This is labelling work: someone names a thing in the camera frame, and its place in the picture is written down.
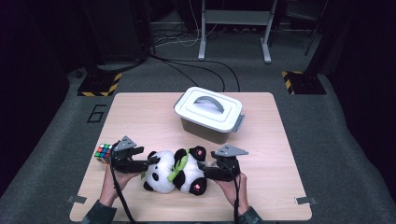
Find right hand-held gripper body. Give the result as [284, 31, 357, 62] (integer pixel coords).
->
[210, 143, 249, 182]

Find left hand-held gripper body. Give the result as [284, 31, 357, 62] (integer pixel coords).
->
[110, 135, 139, 174]

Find panda plush toy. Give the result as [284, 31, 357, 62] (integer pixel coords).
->
[140, 145, 209, 196]

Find colourful puzzle cube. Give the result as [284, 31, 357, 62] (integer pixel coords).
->
[93, 143, 114, 165]

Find brown translucent storage box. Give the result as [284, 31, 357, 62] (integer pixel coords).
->
[179, 113, 246, 146]

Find white lid with grey handle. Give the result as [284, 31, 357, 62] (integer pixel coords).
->
[173, 86, 244, 134]

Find person's left hand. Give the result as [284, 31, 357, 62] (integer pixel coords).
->
[99, 164, 141, 205]

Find person's right hand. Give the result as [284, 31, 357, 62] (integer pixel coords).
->
[214, 173, 250, 216]

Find grey tape tab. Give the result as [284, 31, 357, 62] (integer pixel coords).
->
[66, 195, 88, 205]
[293, 196, 318, 205]

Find black stand base striped edge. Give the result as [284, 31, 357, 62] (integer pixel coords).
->
[77, 72, 123, 97]
[281, 70, 327, 95]

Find dark metal stand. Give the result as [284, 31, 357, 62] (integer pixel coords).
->
[281, 0, 330, 57]

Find right hand-held gripper black cable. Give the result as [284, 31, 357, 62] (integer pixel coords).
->
[228, 161, 243, 224]

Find hand-held gripper black cable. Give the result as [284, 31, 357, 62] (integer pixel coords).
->
[109, 155, 136, 224]
[228, 161, 243, 224]

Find left hand-held gripper black cable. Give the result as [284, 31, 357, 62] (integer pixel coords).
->
[109, 155, 136, 224]

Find black floor cable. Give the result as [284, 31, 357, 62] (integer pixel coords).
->
[162, 59, 226, 92]
[162, 60, 201, 89]
[148, 54, 241, 93]

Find white floor cables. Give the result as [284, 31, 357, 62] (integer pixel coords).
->
[153, 0, 219, 49]

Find white metal frame stand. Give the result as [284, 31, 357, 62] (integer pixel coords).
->
[197, 0, 279, 64]

